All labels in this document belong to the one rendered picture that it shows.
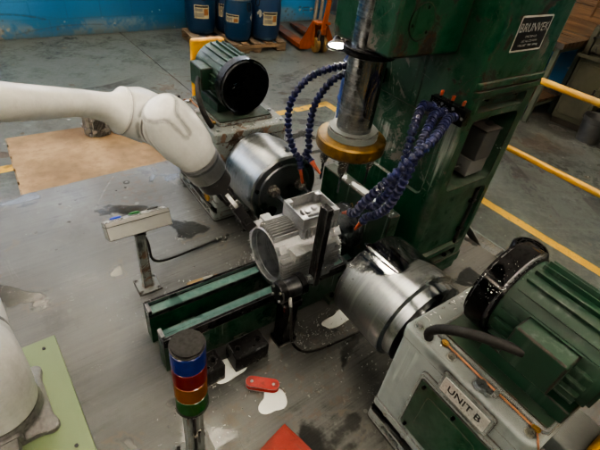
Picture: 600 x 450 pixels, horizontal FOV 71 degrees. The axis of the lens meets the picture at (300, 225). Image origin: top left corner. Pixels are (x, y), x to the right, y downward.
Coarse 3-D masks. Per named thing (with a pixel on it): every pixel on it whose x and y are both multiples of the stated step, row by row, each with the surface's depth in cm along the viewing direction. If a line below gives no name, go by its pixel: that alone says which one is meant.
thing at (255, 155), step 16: (240, 144) 138; (256, 144) 136; (272, 144) 135; (240, 160) 135; (256, 160) 131; (272, 160) 129; (288, 160) 131; (304, 160) 135; (240, 176) 134; (256, 176) 129; (272, 176) 131; (288, 176) 135; (304, 176) 139; (240, 192) 136; (256, 192) 130; (272, 192) 131; (288, 192) 139; (304, 192) 144; (256, 208) 135; (272, 208) 138
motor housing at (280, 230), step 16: (272, 224) 113; (288, 224) 114; (256, 240) 123; (272, 240) 111; (288, 240) 112; (304, 240) 114; (336, 240) 119; (256, 256) 124; (272, 256) 126; (288, 256) 112; (336, 256) 121; (272, 272) 122; (288, 272) 112; (304, 272) 117
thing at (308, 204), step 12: (312, 192) 120; (288, 204) 114; (300, 204) 120; (312, 204) 117; (288, 216) 116; (300, 216) 111; (312, 216) 112; (336, 216) 117; (300, 228) 112; (312, 228) 113
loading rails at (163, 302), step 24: (336, 264) 131; (192, 288) 117; (216, 288) 118; (240, 288) 125; (264, 288) 120; (312, 288) 128; (168, 312) 112; (192, 312) 118; (216, 312) 112; (240, 312) 113; (264, 312) 120; (168, 336) 105; (216, 336) 113; (240, 336) 117; (168, 360) 107
